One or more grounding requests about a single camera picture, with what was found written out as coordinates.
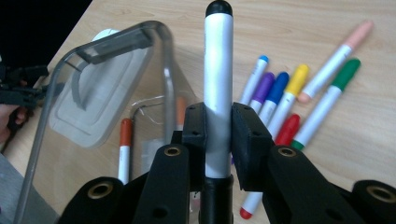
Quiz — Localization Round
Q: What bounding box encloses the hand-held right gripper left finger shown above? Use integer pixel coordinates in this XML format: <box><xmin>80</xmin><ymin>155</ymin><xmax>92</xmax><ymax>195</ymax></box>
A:
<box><xmin>182</xmin><ymin>102</ymin><xmax>209</xmax><ymax>192</ymax></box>

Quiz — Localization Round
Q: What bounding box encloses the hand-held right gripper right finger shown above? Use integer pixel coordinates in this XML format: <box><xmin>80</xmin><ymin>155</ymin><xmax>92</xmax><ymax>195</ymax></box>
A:
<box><xmin>231</xmin><ymin>102</ymin><xmax>276</xmax><ymax>192</ymax></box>

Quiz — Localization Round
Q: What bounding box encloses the red marker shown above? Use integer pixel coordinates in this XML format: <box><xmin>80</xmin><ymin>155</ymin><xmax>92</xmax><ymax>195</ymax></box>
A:
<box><xmin>238</xmin><ymin>113</ymin><xmax>303</xmax><ymax>220</ymax></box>

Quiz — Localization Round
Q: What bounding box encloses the white plastic lid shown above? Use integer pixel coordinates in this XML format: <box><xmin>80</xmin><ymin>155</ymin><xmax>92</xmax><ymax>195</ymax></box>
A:
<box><xmin>49</xmin><ymin>28</ymin><xmax>151</xmax><ymax>149</ymax></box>

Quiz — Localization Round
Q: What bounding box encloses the purple marker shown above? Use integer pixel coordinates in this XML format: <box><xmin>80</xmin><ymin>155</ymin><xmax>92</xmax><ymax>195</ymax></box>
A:
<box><xmin>248</xmin><ymin>71</ymin><xmax>276</xmax><ymax>115</ymax></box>

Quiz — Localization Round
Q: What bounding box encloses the black marker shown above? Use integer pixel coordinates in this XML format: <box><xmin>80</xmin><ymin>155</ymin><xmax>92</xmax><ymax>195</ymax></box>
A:
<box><xmin>199</xmin><ymin>0</ymin><xmax>235</xmax><ymax>224</ymax></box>

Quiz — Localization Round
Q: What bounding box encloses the dark orange marker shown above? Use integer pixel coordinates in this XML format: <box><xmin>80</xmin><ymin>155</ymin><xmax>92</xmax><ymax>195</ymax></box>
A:
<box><xmin>117</xmin><ymin>118</ymin><xmax>134</xmax><ymax>186</ymax></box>

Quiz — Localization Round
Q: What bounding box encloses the clear plastic box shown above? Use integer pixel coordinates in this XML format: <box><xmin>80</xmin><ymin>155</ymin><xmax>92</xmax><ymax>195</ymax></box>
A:
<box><xmin>12</xmin><ymin>20</ymin><xmax>200</xmax><ymax>224</ymax></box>

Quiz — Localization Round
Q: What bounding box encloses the yellow marker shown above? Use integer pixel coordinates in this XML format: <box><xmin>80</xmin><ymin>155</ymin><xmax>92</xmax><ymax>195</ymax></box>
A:
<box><xmin>266</xmin><ymin>63</ymin><xmax>311</xmax><ymax>140</ymax></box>

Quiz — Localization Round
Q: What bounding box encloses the peach marker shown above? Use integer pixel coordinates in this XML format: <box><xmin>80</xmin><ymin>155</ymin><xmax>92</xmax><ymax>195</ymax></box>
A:
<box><xmin>297</xmin><ymin>20</ymin><xmax>375</xmax><ymax>105</ymax></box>

